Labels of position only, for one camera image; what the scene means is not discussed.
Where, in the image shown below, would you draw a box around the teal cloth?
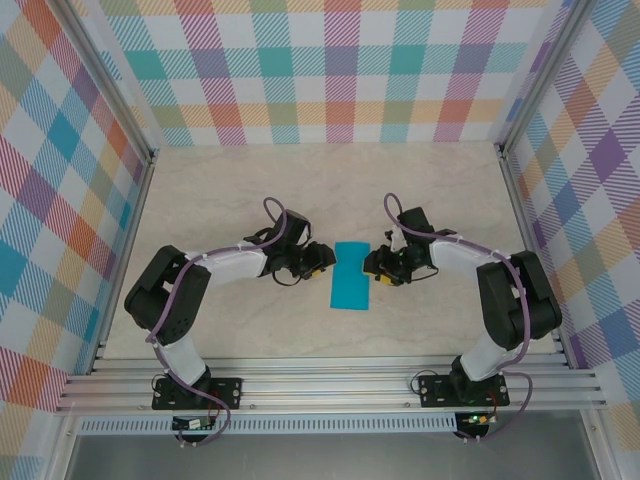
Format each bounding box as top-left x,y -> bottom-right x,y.
328,241 -> 374,312

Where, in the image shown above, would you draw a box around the grey metal panel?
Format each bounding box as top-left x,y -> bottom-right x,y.
64,433 -> 601,480

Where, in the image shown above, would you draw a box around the small dark circuit board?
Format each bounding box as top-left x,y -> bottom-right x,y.
172,417 -> 217,432

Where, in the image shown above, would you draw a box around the thin black camera cable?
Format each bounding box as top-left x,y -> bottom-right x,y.
272,269 -> 306,289
407,264 -> 441,286

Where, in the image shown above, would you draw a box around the long aluminium mounting rail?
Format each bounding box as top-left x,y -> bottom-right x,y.
55,355 -> 609,415

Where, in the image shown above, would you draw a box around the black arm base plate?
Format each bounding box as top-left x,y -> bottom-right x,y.
417,374 -> 510,409
151,377 -> 245,412

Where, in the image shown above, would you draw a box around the aluminium side rail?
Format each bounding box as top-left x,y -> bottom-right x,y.
494,143 -> 576,371
85,149 -> 160,376

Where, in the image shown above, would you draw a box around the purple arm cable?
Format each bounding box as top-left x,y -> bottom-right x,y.
383,192 -> 534,445
144,197 -> 296,448

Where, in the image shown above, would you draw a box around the slotted grey cable duct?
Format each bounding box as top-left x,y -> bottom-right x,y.
78,418 -> 459,435

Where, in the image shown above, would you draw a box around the black round cable mount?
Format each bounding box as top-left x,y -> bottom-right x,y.
174,429 -> 214,449

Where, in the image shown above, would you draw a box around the aluminium corner post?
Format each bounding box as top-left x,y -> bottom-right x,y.
58,0 -> 160,164
493,0 -> 594,160

